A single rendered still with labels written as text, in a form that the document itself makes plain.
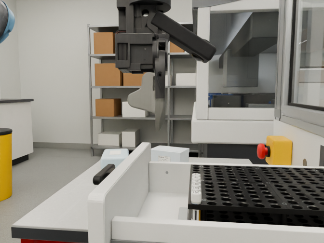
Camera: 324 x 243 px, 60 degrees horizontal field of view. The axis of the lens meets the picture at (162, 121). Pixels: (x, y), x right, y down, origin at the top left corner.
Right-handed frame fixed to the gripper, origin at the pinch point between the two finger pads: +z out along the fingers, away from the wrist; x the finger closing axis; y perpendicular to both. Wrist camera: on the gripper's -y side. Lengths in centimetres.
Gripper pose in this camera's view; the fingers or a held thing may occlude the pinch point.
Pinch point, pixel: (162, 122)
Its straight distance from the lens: 47.1
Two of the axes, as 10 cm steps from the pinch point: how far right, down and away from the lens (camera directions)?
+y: -10.0, 0.0, 0.2
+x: -0.2, 0.6, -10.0
